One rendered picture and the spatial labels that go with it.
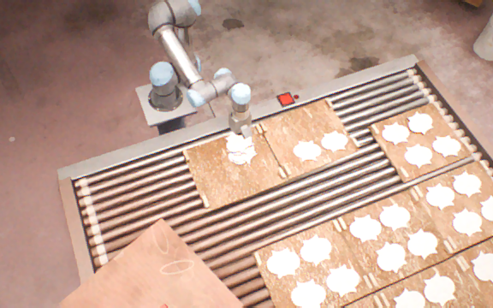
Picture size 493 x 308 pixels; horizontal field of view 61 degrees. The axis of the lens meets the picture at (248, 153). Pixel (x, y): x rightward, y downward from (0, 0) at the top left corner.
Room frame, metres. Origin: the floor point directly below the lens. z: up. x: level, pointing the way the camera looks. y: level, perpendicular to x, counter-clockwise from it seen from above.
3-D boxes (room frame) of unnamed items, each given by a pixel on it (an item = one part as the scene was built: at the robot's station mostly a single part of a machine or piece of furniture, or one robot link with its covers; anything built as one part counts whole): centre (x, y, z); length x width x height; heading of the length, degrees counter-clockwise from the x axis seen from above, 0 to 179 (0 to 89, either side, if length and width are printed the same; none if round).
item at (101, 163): (1.29, -0.03, 0.89); 2.08 x 0.09 x 0.06; 118
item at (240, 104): (1.05, 0.05, 1.35); 0.09 x 0.08 x 0.11; 39
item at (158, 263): (0.26, 0.32, 1.03); 0.50 x 0.50 x 0.02; 50
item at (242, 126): (1.03, 0.04, 1.19); 0.12 x 0.09 x 0.16; 36
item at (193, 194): (1.01, -0.18, 0.90); 1.95 x 0.05 x 0.05; 118
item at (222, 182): (0.95, 0.07, 0.93); 0.41 x 0.35 x 0.02; 118
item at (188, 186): (1.05, -0.15, 0.90); 1.95 x 0.05 x 0.05; 118
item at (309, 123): (1.15, -0.30, 0.93); 0.41 x 0.35 x 0.02; 119
